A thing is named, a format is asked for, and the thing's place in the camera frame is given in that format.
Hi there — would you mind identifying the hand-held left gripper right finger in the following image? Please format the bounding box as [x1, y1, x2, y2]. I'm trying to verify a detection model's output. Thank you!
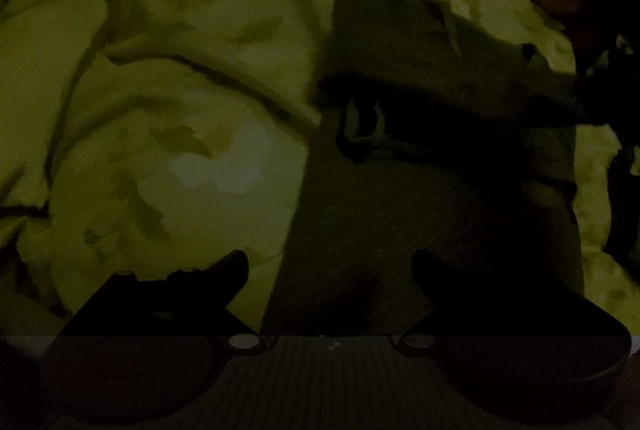
[392, 249, 601, 357]

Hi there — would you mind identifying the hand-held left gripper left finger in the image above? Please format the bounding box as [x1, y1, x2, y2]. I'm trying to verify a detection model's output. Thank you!
[75, 249, 273, 357]

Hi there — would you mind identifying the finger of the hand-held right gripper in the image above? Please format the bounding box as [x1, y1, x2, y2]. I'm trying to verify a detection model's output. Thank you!
[315, 78, 401, 163]

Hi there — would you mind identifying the dark dotted garment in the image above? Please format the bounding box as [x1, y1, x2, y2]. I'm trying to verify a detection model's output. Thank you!
[260, 0, 586, 336]

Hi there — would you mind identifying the leaf print white blanket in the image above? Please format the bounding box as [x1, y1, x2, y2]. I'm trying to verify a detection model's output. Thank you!
[0, 0, 640, 336]

